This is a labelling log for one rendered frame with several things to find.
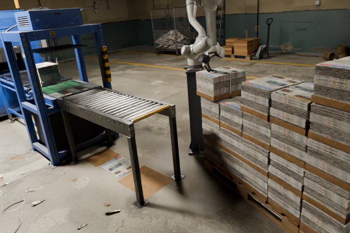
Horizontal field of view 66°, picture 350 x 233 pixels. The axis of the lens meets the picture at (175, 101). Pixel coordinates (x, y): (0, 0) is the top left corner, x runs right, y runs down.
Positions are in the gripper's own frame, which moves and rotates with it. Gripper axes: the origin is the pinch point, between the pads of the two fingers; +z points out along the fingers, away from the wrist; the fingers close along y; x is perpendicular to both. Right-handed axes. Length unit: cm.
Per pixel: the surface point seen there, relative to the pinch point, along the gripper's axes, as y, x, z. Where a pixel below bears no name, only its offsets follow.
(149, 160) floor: 126, -60, 1
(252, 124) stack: 39, 59, 5
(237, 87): 14.2, 15.1, 19.1
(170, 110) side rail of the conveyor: 55, -13, -25
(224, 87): 18.9, 14.7, 4.1
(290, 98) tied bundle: 13, 92, -9
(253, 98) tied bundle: 20, 60, -5
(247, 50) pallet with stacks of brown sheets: -120, -415, 420
